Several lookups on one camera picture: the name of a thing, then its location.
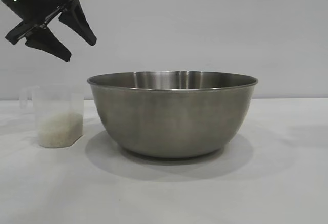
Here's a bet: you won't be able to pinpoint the clear plastic measuring cup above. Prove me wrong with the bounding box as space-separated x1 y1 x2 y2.
19 85 85 148

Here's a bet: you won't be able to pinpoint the white rice grains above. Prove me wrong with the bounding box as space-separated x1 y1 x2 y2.
38 112 84 148

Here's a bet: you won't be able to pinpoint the stainless steel mixing bowl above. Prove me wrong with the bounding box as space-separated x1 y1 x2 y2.
86 70 259 159

